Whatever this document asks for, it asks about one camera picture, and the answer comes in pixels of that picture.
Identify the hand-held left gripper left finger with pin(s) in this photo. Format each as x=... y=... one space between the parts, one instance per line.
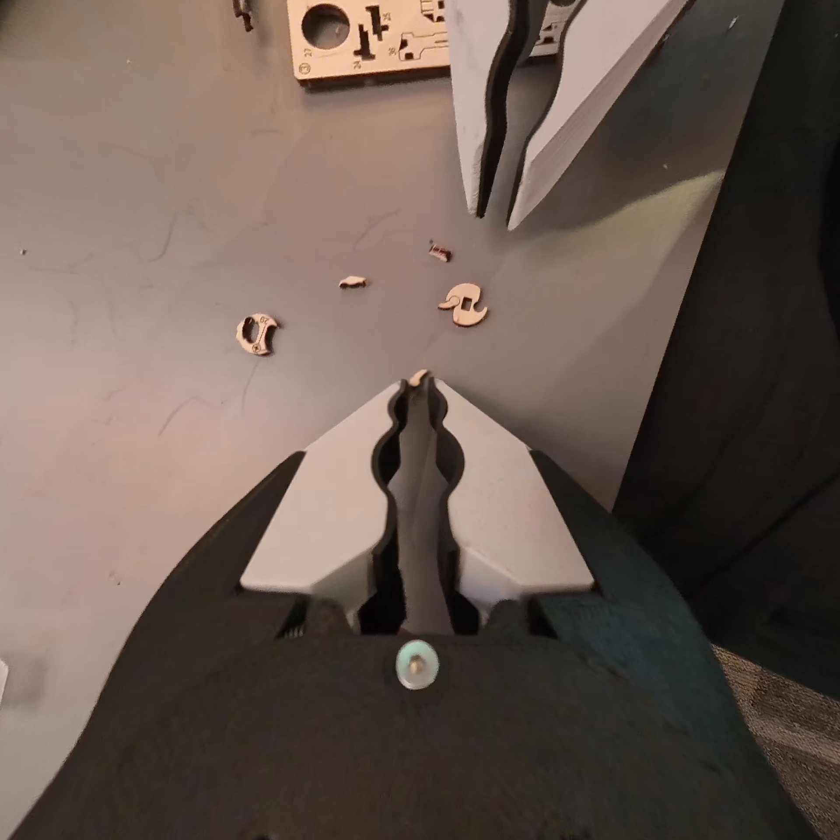
x=315 y=525

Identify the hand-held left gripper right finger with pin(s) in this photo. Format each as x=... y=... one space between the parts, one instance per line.
x=518 y=525

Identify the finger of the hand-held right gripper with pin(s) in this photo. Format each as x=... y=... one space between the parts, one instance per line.
x=604 y=72
x=472 y=98

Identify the small pale wooden piece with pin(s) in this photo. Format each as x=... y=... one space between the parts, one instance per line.
x=418 y=377

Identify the wooden hub disc part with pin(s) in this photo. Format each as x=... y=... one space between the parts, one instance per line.
x=467 y=318

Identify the punched wooden parts sheet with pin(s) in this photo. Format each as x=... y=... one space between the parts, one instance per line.
x=341 y=65

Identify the small dark wooden scrap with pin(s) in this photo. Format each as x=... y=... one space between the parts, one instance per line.
x=439 y=252

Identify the round wooden clip part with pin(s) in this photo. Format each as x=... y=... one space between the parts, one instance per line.
x=253 y=336

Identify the curved wooden sliver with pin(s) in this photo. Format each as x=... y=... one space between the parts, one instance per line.
x=353 y=282

